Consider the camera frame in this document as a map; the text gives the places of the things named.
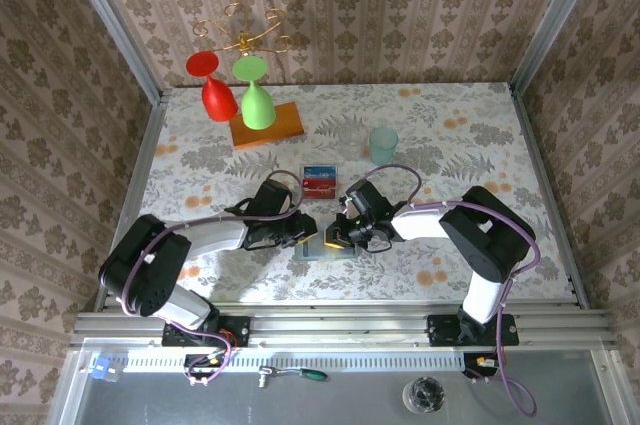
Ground aluminium left frame post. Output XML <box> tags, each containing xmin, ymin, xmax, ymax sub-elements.
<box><xmin>57</xmin><ymin>0</ymin><xmax>169</xmax><ymax>106</ymax></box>

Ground green plastic wine glass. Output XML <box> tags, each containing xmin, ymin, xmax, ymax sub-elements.
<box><xmin>231</xmin><ymin>55</ymin><xmax>277</xmax><ymax>130</ymax></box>

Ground aluminium table rail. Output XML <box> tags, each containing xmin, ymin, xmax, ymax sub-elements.
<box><xmin>508</xmin><ymin>84</ymin><xmax>590</xmax><ymax>310</ymax></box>
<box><xmin>92</xmin><ymin>89</ymin><xmax>171</xmax><ymax>314</ymax></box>

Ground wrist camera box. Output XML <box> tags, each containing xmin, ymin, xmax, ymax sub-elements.
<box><xmin>344</xmin><ymin>179</ymin><xmax>392</xmax><ymax>219</ymax></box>
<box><xmin>253</xmin><ymin>180</ymin><xmax>294</xmax><ymax>216</ymax></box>

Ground teal plastic cup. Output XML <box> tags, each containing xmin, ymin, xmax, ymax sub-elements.
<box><xmin>368</xmin><ymin>126</ymin><xmax>400</xmax><ymax>167</ymax></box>

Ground perforated white cable duct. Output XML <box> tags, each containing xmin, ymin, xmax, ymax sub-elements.
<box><xmin>122</xmin><ymin>349</ymin><xmax>469</xmax><ymax>374</ymax></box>

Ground grey metal shelf panel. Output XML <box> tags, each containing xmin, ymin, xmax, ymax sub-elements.
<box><xmin>47</xmin><ymin>337</ymin><xmax>640</xmax><ymax>425</ymax></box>

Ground aluminium right table rail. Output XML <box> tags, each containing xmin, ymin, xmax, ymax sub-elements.
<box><xmin>508</xmin><ymin>84</ymin><xmax>590</xmax><ymax>310</ymax></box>

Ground aluminium left table rail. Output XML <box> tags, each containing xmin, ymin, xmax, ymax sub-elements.
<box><xmin>92</xmin><ymin>89</ymin><xmax>171</xmax><ymax>314</ymax></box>

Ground clear plastic card tray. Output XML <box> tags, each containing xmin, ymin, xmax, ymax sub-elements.
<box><xmin>299</xmin><ymin>163</ymin><xmax>342</xmax><ymax>202</ymax></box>

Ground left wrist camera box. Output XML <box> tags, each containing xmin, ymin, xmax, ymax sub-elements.
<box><xmin>253</xmin><ymin>180</ymin><xmax>294</xmax><ymax>216</ymax></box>

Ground brown wooden rack base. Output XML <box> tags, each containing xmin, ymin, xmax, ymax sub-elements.
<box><xmin>229</xmin><ymin>101</ymin><xmax>306</xmax><ymax>150</ymax></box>

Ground black power connector with wires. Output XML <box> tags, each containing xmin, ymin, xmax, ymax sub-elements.
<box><xmin>462</xmin><ymin>352</ymin><xmax>507</xmax><ymax>386</ymax></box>
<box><xmin>182</xmin><ymin>352</ymin><xmax>235</xmax><ymax>389</ymax></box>

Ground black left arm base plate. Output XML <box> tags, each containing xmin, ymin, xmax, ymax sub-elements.
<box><xmin>162</xmin><ymin>315</ymin><xmax>251</xmax><ymax>349</ymax></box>

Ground round clear glass jar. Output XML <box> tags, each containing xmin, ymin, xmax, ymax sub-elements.
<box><xmin>402</xmin><ymin>376</ymin><xmax>446</xmax><ymax>415</ymax></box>

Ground gold wire glass rack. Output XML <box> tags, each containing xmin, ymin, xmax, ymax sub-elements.
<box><xmin>193</xmin><ymin>2</ymin><xmax>295</xmax><ymax>57</ymax></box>

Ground red plastic wine glass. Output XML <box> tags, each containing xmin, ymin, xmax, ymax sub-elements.
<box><xmin>185</xmin><ymin>50</ymin><xmax>240</xmax><ymax>122</ymax></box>

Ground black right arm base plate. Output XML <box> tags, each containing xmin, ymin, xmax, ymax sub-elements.
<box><xmin>427</xmin><ymin>313</ymin><xmax>520</xmax><ymax>348</ymax></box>

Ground green-handled ratchet wrench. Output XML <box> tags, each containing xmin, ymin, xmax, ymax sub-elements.
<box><xmin>257</xmin><ymin>366</ymin><xmax>329</xmax><ymax>390</ymax></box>

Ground aluminium right frame post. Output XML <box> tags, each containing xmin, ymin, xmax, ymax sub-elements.
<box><xmin>508</xmin><ymin>0</ymin><xmax>611</xmax><ymax>99</ymax></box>

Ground aluminium frame post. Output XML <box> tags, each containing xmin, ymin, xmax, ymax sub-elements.
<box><xmin>57</xmin><ymin>0</ymin><xmax>169</xmax><ymax>106</ymax></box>
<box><xmin>508</xmin><ymin>0</ymin><xmax>611</xmax><ymax>99</ymax></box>

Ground pale green card holder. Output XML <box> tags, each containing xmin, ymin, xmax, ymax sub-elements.
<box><xmin>293</xmin><ymin>232</ymin><xmax>360</xmax><ymax>262</ymax></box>

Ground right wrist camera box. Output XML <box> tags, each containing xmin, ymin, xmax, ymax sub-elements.
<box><xmin>344</xmin><ymin>179</ymin><xmax>392</xmax><ymax>219</ymax></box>

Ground clear plastic cup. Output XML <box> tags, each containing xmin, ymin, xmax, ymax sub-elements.
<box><xmin>335</xmin><ymin>120</ymin><xmax>369</xmax><ymax>162</ymax></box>

